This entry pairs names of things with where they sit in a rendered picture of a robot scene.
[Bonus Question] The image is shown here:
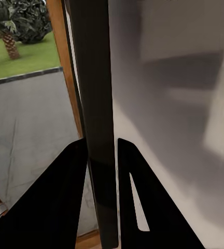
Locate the poster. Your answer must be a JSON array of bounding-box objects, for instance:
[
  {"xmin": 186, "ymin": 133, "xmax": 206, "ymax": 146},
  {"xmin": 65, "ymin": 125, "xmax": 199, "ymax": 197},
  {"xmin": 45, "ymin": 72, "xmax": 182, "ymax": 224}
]
[{"xmin": 61, "ymin": 0, "xmax": 119, "ymax": 249}]

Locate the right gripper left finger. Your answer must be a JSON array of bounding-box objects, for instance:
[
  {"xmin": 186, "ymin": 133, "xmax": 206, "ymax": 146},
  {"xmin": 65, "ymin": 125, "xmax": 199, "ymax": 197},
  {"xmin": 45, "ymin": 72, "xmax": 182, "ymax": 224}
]
[{"xmin": 0, "ymin": 138, "xmax": 88, "ymax": 249}]

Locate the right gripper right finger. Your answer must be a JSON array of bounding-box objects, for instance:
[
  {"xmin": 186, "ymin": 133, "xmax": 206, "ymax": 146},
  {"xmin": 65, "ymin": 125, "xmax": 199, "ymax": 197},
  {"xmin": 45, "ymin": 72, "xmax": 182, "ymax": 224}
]
[{"xmin": 118, "ymin": 139, "xmax": 205, "ymax": 249}]

